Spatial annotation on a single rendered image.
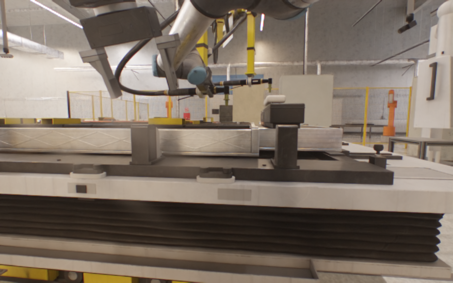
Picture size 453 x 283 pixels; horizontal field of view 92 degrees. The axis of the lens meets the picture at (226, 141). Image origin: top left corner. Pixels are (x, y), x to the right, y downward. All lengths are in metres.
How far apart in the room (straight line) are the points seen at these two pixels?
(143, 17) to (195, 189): 0.47
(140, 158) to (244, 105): 4.98
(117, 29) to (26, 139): 0.91
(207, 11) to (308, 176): 0.53
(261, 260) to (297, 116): 0.66
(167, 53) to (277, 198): 0.49
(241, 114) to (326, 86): 2.11
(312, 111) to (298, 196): 5.12
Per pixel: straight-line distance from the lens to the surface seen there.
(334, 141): 1.11
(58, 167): 0.97
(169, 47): 0.46
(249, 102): 5.66
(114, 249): 1.30
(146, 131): 0.77
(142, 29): 0.46
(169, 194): 0.73
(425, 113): 3.56
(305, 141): 1.08
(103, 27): 0.50
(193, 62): 1.04
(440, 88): 3.52
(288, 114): 1.01
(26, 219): 1.55
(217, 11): 0.56
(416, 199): 0.82
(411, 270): 1.31
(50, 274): 1.90
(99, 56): 0.53
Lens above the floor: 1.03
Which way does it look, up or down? 6 degrees down
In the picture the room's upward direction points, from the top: straight up
